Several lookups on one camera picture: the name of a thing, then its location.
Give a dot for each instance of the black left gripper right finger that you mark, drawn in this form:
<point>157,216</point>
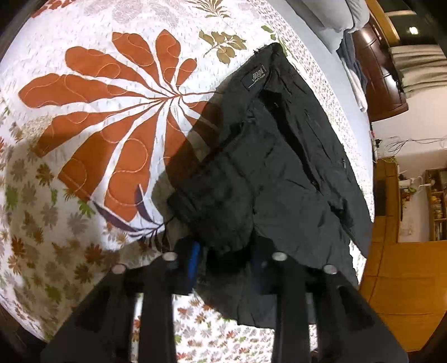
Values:
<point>263,267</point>

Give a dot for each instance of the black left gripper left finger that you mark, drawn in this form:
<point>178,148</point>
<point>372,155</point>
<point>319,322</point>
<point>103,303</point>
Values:
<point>188,252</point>

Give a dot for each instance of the black pants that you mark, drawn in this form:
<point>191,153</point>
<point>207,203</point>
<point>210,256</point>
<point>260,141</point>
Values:
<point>278,173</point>

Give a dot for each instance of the orange wooden wardrobe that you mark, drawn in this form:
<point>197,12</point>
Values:
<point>405,283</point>

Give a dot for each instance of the wooden bookshelf with items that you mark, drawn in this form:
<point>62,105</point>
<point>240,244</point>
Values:
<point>436,195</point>

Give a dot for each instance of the white floral quilt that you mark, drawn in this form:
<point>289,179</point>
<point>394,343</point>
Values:
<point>106,108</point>

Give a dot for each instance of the grey and white clothes pile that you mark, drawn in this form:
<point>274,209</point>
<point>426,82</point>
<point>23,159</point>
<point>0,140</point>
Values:
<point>353,69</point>

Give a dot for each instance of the dark wooden headboard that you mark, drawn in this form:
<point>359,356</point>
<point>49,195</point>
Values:
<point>384,94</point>

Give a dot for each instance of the grey bed sheet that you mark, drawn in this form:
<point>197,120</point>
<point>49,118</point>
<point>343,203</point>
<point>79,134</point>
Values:
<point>330,65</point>

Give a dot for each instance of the grey pillow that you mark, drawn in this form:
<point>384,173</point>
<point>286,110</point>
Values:
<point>330,19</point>

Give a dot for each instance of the beige curtain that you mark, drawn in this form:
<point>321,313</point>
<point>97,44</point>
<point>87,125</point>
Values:
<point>420,67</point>

